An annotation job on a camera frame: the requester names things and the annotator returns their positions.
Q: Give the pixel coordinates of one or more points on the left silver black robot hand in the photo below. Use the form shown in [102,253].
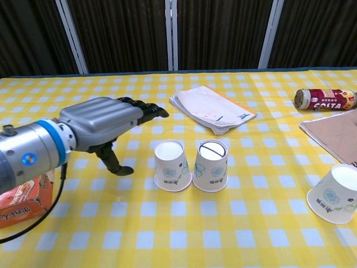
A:
[100,120]

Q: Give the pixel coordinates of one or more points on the yellow white checkered tablecloth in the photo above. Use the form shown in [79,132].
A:
[223,223]

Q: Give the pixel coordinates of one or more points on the orange cardboard carton box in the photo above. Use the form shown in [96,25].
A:
[16,212]

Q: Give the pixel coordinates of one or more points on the red Costa drink bottle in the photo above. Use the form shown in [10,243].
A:
[326,100]

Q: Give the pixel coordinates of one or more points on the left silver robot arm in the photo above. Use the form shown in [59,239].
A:
[28,145]

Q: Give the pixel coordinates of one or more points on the paper cup with black line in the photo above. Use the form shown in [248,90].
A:
[210,174]

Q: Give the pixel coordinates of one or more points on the brown spiral notebook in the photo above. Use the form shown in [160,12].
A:
[334,134]

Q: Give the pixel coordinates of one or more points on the grey metal screen post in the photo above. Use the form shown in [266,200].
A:
[72,36]
[171,33]
[270,33]

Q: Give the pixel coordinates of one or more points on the white floral paper cup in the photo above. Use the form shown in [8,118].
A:
[173,173]
[329,198]

